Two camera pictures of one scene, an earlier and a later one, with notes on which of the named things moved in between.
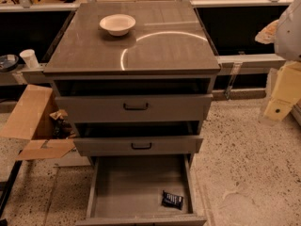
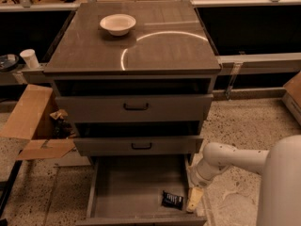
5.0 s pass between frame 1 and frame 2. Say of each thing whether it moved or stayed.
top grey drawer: stayed
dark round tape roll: stayed
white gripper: moved
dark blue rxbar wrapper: stayed
